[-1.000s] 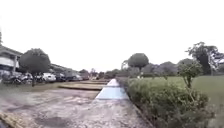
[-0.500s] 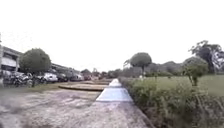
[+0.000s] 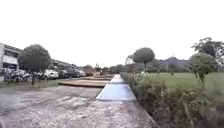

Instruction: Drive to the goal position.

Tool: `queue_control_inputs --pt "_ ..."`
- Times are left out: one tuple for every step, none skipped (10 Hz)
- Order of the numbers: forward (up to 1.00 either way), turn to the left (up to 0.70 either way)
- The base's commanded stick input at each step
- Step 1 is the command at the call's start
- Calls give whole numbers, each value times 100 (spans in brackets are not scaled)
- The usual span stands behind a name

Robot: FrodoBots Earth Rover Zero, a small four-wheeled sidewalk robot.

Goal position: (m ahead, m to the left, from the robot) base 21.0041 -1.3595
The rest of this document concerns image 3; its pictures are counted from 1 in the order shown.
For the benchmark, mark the small leafy young tree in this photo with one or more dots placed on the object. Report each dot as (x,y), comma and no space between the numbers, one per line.
(201,65)

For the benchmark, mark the distant hill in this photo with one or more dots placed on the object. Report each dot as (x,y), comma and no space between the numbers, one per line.
(173,62)

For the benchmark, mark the row of parked cars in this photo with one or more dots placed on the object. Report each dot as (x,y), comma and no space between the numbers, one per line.
(63,73)

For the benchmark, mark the grey mottled concrete pavement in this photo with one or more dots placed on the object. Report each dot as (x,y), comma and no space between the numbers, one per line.
(50,110)

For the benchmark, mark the raised concrete kerb island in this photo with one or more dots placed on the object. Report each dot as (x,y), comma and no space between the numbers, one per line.
(85,83)

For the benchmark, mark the green grass field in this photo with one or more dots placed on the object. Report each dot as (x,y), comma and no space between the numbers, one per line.
(180,78)

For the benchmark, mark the low pale building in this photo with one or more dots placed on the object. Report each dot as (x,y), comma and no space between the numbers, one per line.
(8,59)

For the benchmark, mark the row of parked motorcycles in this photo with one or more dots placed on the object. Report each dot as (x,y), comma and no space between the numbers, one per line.
(16,76)

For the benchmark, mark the green hedge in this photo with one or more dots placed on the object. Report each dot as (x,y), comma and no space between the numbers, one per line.
(160,96)

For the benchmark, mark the round tree on thin trunk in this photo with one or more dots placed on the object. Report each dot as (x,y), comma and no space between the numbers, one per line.
(143,55)

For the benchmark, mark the row of distant bushes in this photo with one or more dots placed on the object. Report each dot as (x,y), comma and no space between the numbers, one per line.
(100,69)

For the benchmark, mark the tall sparse tree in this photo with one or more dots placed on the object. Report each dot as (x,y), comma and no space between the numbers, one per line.
(211,46)

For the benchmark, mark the grass strip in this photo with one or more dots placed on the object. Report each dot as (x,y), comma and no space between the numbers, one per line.
(20,85)

